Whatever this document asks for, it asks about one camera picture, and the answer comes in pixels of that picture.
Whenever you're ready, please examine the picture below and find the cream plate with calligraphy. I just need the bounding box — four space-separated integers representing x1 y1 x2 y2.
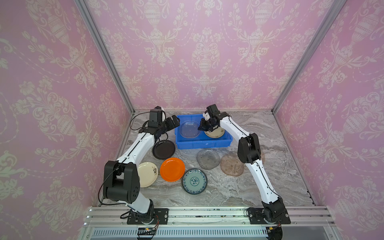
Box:
205 127 226 139

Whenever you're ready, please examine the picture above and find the clear glass plate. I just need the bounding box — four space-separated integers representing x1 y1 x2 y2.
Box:
180 121 200 139

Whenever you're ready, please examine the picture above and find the dark glossy round plate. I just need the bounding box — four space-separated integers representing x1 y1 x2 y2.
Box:
152 140 176 160

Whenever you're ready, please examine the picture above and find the pink glass plate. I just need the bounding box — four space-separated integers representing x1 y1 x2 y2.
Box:
261 151 266 165

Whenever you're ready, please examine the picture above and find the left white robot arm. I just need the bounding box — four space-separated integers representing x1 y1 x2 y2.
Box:
99 106 180 224

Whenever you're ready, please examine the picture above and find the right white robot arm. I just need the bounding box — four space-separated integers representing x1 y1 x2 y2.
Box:
198 104 291 224

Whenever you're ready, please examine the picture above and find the grey glass plate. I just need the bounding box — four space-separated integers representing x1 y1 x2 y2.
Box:
196 149 221 170

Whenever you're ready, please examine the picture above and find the orange round plate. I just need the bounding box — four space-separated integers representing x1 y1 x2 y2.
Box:
160 158 185 182

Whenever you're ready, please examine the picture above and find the cream plate black brushstroke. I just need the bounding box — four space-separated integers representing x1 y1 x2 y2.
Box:
138 162 158 188

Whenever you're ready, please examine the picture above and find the brown glass plate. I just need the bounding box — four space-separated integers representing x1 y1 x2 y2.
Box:
220 152 245 177

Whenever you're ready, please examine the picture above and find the teal patterned round plate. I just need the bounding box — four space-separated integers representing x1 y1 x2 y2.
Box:
182 168 208 195

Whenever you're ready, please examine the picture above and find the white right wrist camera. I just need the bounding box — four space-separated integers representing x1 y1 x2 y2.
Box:
203 111 211 121

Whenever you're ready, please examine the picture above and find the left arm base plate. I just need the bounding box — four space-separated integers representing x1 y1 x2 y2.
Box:
127 208 169 225

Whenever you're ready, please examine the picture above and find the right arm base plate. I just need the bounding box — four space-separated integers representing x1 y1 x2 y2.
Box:
246 207 292 225

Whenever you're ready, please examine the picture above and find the aluminium front rail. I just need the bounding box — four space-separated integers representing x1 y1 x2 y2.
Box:
79 206 342 240

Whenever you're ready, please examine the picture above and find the left aluminium corner post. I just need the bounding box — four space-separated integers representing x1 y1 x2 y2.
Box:
74 0 135 115

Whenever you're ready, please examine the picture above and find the aluminium corner post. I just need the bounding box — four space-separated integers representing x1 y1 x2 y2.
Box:
74 0 135 115
271 0 347 116

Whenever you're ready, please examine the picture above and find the right aluminium corner post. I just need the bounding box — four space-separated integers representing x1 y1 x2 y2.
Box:
271 0 347 116

